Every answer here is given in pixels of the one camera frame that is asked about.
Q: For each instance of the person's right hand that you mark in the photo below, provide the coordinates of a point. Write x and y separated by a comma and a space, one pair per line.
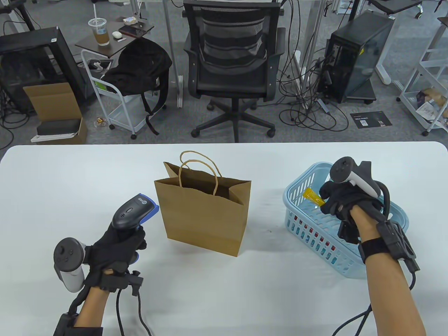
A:
346, 199

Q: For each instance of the person's left hand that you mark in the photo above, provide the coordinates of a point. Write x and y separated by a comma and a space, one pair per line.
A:
105, 255

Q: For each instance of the person's left fingers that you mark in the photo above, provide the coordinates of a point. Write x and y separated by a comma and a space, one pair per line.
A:
134, 242

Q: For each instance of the person's right fingers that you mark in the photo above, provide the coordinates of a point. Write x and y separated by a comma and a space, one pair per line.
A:
330, 196

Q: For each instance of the yellow packet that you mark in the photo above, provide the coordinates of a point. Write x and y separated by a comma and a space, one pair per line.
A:
312, 196

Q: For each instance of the grey blue barcode scanner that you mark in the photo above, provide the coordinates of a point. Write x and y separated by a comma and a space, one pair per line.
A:
131, 210

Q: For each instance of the person's right forearm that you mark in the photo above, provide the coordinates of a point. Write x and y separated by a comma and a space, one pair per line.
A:
388, 294

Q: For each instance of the person's left forearm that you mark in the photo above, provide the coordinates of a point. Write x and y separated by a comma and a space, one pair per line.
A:
89, 308

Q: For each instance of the black left forearm pack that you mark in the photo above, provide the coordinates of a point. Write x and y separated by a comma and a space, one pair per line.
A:
75, 329

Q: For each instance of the white black right hand controller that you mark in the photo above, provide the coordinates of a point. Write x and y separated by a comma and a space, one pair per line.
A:
357, 176

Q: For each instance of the light blue plastic basket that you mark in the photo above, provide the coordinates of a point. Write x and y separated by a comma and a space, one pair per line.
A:
315, 238

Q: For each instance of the grey left hand controller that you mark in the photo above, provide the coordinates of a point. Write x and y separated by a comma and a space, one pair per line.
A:
68, 260

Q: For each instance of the brown paper bag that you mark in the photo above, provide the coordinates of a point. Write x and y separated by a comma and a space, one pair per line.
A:
203, 213

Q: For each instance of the black booklet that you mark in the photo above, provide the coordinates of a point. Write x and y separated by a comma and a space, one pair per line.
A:
370, 119

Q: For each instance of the crumpled snack wrapper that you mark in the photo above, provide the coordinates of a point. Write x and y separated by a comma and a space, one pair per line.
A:
100, 122

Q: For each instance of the white rolling cart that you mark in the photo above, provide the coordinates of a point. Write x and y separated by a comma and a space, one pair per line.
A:
122, 112

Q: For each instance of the black foam block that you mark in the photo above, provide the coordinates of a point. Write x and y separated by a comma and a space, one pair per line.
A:
57, 126

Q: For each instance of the black computer tower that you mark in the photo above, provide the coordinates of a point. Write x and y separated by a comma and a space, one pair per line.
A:
357, 56

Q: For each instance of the black mesh office chair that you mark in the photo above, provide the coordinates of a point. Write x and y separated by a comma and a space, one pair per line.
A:
232, 70

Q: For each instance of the open cardboard box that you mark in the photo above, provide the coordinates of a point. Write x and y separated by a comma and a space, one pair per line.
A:
52, 101

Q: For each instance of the black backpack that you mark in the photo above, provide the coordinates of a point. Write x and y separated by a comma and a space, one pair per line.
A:
140, 66

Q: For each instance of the white desk leg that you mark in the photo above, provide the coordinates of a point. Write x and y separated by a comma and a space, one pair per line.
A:
174, 52

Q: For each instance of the brown side table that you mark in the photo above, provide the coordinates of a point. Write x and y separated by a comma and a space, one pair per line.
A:
115, 43

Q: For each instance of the black glass computer case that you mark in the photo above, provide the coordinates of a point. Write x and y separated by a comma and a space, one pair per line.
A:
31, 66

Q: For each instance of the black phone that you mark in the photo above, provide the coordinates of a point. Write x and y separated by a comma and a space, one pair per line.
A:
131, 30

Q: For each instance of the plastic iced drink cup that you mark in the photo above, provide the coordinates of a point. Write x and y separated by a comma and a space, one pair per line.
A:
100, 33

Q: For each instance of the small snack box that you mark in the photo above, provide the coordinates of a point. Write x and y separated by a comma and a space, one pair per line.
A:
130, 20

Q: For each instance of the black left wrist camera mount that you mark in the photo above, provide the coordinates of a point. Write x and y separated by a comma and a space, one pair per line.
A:
135, 280

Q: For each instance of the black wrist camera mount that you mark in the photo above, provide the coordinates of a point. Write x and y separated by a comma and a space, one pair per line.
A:
399, 241
135, 280

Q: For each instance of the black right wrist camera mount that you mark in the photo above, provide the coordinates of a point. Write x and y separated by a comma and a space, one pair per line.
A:
399, 241

